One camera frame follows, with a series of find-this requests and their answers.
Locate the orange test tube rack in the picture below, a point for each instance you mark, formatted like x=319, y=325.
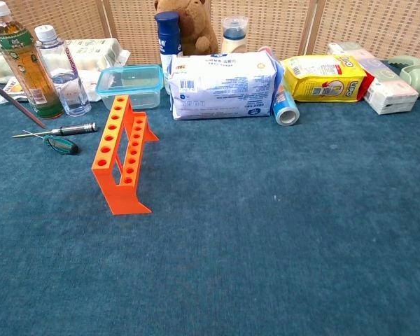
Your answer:
x=120, y=196

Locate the blue carpet table cover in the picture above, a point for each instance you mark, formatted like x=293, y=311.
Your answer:
x=248, y=227

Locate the white blue wet wipes pack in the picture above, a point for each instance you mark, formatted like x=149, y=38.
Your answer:
x=224, y=87

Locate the blue plastic wrap roll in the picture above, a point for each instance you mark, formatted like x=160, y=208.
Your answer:
x=285, y=108

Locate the clear container blue lid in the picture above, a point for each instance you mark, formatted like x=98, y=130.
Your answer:
x=131, y=82

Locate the white mayonnaise squeeze bottle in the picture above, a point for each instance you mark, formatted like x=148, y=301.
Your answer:
x=234, y=36

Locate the blue white spray can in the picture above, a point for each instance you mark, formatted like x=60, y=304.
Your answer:
x=168, y=38

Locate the brown capybara plush toy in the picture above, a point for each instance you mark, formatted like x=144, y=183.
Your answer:
x=197, y=28

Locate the yellow Lipo biscuit pack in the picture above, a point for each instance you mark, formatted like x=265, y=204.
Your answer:
x=322, y=80

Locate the clear water bottle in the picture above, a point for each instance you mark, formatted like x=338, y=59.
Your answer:
x=68, y=80

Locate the pastel tissue packs bundle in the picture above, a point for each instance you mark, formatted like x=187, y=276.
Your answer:
x=385, y=85

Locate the green tea bottle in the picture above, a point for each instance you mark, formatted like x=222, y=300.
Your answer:
x=31, y=70

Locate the wicker folding screen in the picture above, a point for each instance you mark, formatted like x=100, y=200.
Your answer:
x=364, y=24

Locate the pale green lint roller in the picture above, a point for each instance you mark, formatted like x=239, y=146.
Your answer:
x=418, y=77

